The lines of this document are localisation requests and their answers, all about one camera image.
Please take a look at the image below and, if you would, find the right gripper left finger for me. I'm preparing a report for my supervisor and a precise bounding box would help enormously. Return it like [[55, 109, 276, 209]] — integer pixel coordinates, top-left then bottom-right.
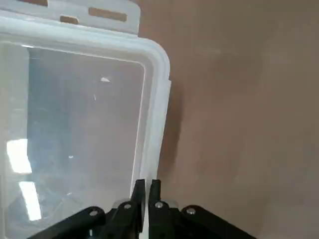
[[31, 178, 147, 239]]

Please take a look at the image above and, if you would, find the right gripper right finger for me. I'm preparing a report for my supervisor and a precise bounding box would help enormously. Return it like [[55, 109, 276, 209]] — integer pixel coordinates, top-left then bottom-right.
[[147, 179, 252, 239]]

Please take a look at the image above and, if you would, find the translucent plastic box lid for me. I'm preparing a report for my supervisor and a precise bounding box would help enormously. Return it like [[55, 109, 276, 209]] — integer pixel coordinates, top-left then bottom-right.
[[0, 0, 172, 239]]

